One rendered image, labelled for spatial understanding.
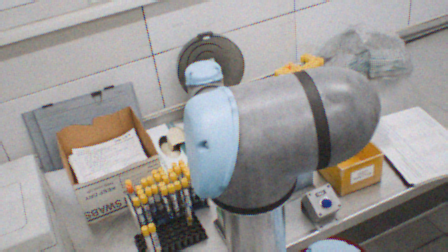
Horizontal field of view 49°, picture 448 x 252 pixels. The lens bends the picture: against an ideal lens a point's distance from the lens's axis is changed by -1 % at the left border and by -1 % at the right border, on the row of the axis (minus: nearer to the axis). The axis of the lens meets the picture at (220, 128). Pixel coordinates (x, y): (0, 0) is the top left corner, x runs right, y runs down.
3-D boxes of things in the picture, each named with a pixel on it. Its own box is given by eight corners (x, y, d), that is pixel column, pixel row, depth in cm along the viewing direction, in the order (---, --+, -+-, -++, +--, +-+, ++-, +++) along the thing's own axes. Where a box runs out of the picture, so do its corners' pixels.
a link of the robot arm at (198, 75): (186, 81, 96) (180, 62, 102) (195, 127, 102) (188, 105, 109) (225, 73, 96) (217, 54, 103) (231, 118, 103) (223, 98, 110)
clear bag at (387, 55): (359, 79, 178) (361, 45, 170) (352, 57, 192) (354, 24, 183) (417, 75, 175) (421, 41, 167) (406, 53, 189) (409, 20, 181)
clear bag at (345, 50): (341, 99, 169) (342, 51, 158) (300, 84, 180) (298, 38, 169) (380, 68, 183) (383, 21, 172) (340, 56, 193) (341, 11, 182)
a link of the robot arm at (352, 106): (415, 45, 51) (294, 67, 100) (316, 68, 50) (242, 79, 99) (435, 152, 53) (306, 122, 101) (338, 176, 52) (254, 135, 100)
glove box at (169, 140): (170, 193, 141) (164, 168, 136) (145, 149, 160) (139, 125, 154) (210, 177, 145) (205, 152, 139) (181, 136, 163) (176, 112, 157)
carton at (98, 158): (86, 227, 134) (70, 187, 126) (68, 168, 156) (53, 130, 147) (170, 194, 141) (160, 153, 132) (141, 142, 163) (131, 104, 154)
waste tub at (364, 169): (340, 198, 132) (341, 170, 126) (314, 169, 142) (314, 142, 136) (382, 181, 135) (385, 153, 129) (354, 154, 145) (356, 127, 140)
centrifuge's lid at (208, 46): (171, 42, 146) (166, 34, 153) (186, 116, 158) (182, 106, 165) (240, 26, 149) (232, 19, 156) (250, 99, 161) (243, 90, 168)
